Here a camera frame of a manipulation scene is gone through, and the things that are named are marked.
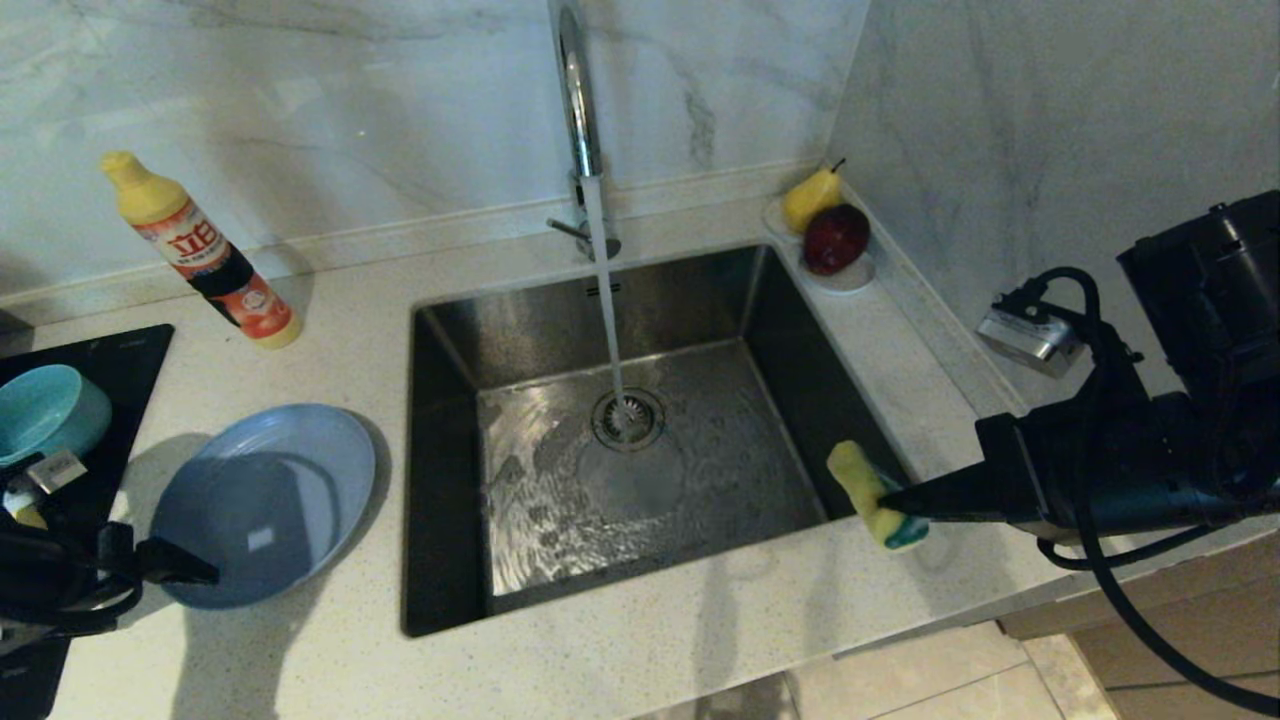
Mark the green and yellow sponge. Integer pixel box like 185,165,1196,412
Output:
826,440,931,553

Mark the grey-blue plate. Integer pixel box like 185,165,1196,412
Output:
150,403,378,611

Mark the teal bowl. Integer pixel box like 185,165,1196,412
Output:
0,364,113,469

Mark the orange dish soap bottle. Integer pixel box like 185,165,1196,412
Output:
100,150,303,349

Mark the metal sink drain strainer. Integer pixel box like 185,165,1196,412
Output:
591,389,666,453

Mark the stainless steel sink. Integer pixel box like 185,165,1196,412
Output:
400,245,921,639

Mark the wooden cabinet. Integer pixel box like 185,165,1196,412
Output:
997,545,1280,720

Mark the black right wrist motor cylinder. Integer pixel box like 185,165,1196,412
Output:
1117,190,1280,401

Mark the black induction cooktop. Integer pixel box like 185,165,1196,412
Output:
0,325,173,720

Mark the small white dish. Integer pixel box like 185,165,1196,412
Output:
762,198,878,296

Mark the red apple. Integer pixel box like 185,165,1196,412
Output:
801,203,871,277

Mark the yellow pear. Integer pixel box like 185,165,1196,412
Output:
781,158,846,235

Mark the chrome kitchen faucet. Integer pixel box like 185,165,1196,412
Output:
546,0,623,264

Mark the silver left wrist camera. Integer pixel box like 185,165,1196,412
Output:
25,450,89,496

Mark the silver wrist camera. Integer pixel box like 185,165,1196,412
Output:
25,450,89,496
977,292,1086,379

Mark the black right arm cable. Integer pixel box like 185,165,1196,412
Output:
1015,267,1280,716

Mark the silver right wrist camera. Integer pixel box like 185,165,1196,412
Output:
977,292,1086,379

